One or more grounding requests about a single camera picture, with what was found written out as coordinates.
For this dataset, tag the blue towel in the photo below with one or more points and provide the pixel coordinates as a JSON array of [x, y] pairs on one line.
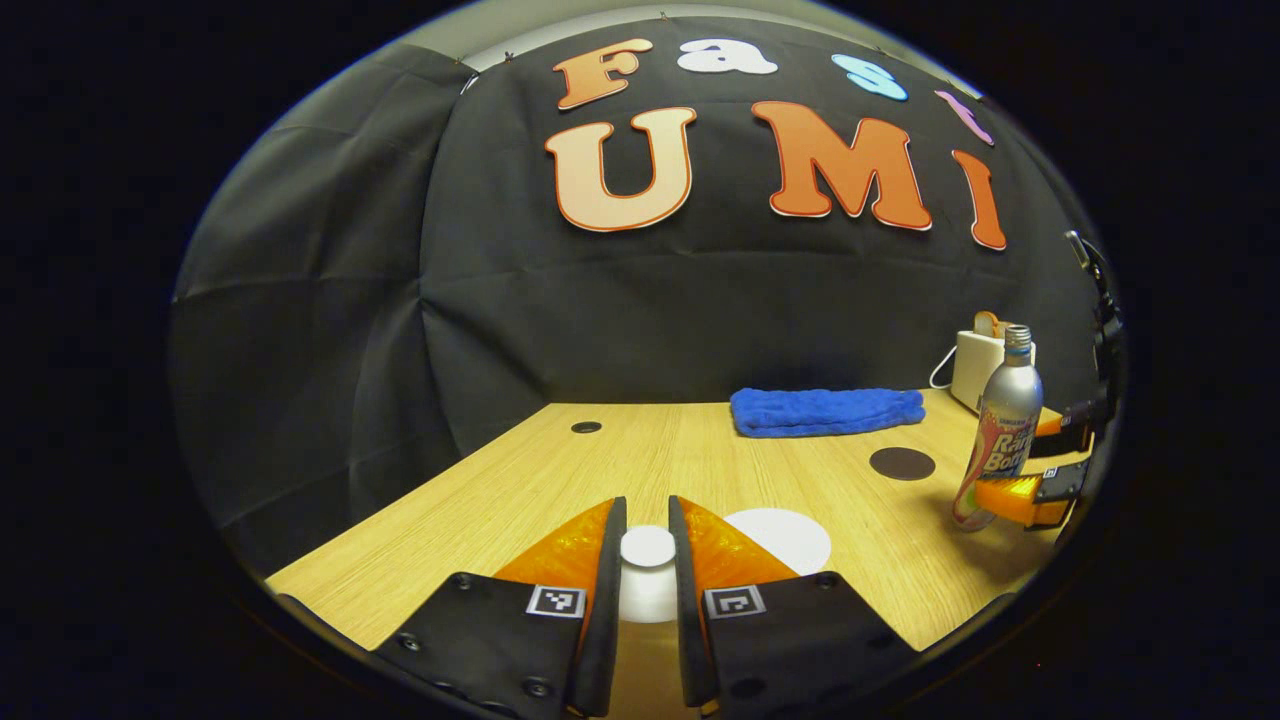
[[825, 412]]

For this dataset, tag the bread slice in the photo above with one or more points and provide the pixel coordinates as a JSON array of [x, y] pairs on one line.
[[987, 325]]

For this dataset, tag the white toaster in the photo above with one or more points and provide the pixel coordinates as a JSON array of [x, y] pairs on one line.
[[975, 370]]

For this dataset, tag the black backdrop cloth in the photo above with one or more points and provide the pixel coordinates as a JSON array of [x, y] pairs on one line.
[[350, 300]]

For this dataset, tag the white round disc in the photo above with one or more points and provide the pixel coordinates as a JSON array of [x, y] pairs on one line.
[[795, 540]]

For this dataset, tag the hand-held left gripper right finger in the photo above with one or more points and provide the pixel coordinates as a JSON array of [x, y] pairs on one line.
[[685, 600]]

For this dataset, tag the dark round coaster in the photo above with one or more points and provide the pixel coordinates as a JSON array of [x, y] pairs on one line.
[[902, 463]]

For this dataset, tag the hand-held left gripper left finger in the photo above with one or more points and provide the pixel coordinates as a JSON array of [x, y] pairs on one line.
[[610, 600]]

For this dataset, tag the silver water bottle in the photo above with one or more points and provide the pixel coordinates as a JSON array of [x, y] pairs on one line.
[[1005, 420]]

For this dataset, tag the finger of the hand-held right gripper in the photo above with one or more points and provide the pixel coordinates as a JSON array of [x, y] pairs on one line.
[[1072, 430], [1040, 498]]

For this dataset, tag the white teacup lid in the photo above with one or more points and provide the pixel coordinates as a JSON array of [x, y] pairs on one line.
[[648, 548]]

